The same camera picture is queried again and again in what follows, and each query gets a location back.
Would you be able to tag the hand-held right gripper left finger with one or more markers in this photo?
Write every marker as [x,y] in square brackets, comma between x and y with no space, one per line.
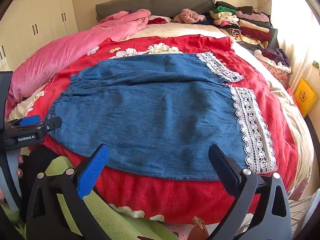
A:
[92,172]

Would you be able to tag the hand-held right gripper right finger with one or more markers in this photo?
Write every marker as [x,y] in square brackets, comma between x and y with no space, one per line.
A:
[225,170]

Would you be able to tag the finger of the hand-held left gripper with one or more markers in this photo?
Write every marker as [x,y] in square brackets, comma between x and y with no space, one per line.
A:
[51,125]
[28,120]

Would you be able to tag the blue denim pants lace trim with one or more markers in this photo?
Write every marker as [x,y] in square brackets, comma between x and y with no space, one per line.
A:
[150,117]

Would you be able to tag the person's left hand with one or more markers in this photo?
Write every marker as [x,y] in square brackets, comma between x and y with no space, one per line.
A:
[19,172]

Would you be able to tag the red floral blanket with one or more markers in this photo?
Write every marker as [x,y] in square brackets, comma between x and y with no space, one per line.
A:
[162,197]

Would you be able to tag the pink quilt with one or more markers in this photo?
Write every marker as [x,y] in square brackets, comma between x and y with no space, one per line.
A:
[62,52]

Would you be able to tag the white rack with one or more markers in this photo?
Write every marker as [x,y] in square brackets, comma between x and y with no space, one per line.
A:
[305,205]

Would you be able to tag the yellow box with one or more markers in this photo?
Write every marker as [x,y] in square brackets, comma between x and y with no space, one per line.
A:
[303,96]

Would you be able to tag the white wardrobe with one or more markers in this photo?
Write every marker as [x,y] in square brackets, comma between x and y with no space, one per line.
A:
[37,12]

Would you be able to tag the purple cloth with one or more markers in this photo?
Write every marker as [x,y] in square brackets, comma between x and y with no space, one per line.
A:
[277,55]

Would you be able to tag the pile of folded clothes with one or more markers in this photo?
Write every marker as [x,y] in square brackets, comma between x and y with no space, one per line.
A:
[252,22]

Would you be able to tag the dark red garment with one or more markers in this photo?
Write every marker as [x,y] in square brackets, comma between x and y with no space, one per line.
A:
[160,20]

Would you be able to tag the white curtain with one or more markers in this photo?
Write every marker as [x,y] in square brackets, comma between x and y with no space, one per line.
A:
[292,30]

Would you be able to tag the pink fuzzy garment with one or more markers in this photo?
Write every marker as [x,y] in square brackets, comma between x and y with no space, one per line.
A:
[188,16]

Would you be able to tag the grey headboard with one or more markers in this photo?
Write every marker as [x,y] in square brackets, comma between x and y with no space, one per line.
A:
[162,2]

